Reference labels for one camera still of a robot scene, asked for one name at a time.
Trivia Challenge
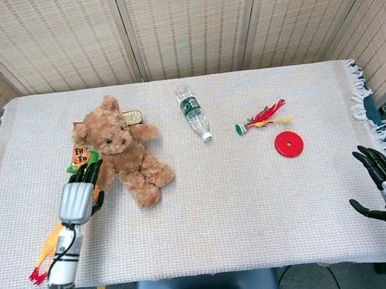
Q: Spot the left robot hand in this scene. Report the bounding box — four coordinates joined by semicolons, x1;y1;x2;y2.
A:
53;159;110;227

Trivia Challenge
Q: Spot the brown plush teddy bear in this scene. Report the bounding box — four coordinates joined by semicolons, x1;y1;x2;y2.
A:
68;88;179;216

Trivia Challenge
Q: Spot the green snack bag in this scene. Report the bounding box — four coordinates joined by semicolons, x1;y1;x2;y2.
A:
60;117;103;176

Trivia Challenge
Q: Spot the yellow rubber chicken toy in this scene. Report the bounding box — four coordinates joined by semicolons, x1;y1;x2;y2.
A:
19;183;113;286

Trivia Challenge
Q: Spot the gold metal tin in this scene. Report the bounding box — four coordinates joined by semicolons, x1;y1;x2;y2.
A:
121;108;145;128

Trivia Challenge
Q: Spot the red plastic disc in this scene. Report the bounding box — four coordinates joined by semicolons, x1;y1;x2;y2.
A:
273;129;306;160

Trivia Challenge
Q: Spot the white woven tablecloth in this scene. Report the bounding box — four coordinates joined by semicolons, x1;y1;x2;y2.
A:
0;54;386;289

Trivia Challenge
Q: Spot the clear plastic water bottle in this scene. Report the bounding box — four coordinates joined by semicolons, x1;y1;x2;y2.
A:
173;82;214;146

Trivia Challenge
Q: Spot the red feather shuttlecock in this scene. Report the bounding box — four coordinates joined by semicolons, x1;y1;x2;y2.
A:
232;97;295;137

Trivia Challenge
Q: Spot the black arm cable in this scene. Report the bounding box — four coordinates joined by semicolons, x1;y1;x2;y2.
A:
44;222;85;289

